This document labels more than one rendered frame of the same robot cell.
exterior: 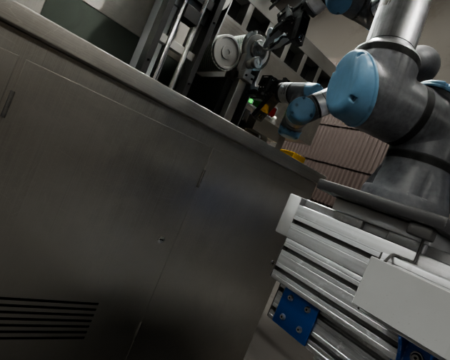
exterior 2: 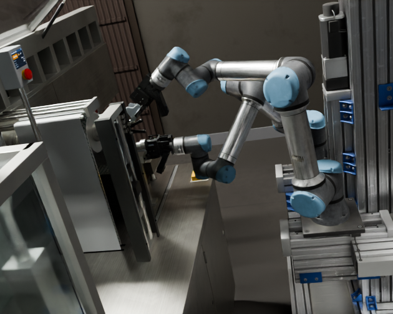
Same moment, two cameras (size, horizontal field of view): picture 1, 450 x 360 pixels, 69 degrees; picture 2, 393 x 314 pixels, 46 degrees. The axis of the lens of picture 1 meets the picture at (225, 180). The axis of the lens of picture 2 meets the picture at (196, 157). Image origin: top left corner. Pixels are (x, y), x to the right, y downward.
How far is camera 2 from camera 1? 1.50 m
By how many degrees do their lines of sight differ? 44
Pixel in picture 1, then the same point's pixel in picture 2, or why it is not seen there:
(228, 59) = not seen: hidden behind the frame
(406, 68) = (326, 187)
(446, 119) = (339, 184)
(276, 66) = (74, 74)
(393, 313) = (373, 273)
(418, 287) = (377, 263)
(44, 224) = not seen: outside the picture
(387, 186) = (331, 220)
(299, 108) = (229, 177)
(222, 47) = not seen: hidden behind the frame
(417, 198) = (344, 217)
